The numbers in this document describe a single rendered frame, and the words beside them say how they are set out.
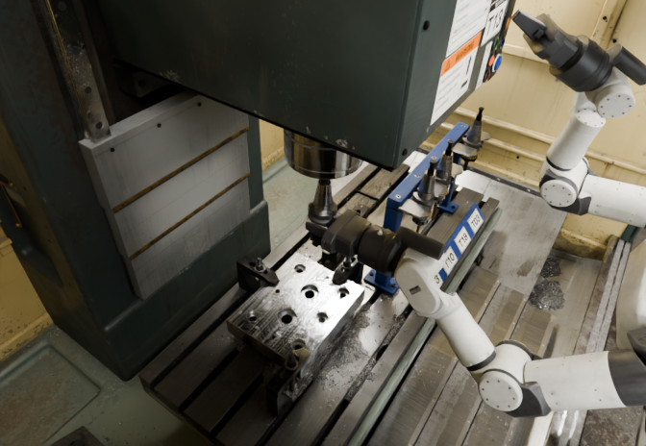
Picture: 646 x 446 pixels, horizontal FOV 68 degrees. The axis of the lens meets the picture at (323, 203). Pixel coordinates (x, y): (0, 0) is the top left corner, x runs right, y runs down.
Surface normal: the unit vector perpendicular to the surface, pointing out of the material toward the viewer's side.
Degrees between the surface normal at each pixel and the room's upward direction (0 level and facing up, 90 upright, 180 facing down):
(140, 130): 91
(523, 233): 24
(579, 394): 74
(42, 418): 0
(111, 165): 90
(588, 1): 90
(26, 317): 90
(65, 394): 0
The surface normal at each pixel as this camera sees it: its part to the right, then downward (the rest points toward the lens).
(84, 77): 0.82, 0.38
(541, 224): -0.20, -0.48
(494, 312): 0.11, -0.83
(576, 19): -0.57, 0.51
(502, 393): -0.54, 0.28
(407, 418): -0.04, -0.69
